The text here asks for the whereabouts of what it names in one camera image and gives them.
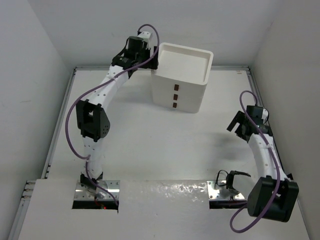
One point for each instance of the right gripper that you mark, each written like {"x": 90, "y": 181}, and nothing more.
{"x": 238, "y": 118}

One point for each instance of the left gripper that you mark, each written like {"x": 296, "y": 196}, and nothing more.
{"x": 145, "y": 50}

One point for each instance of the white drawer cabinet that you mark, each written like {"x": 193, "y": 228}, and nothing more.
{"x": 181, "y": 78}

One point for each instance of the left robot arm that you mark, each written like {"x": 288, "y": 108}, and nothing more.
{"x": 92, "y": 120}

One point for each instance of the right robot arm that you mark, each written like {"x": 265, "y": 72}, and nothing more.
{"x": 274, "y": 194}

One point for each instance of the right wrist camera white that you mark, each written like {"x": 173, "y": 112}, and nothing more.
{"x": 265, "y": 115}

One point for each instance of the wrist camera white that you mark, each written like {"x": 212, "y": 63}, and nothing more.
{"x": 146, "y": 36}
{"x": 265, "y": 115}

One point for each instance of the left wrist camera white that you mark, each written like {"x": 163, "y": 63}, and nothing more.
{"x": 146, "y": 36}

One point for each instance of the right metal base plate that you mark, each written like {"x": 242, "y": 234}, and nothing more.
{"x": 218, "y": 192}

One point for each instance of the metal base plate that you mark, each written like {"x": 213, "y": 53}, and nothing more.
{"x": 86, "y": 193}
{"x": 218, "y": 192}

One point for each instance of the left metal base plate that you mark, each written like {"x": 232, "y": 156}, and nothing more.
{"x": 86, "y": 193}

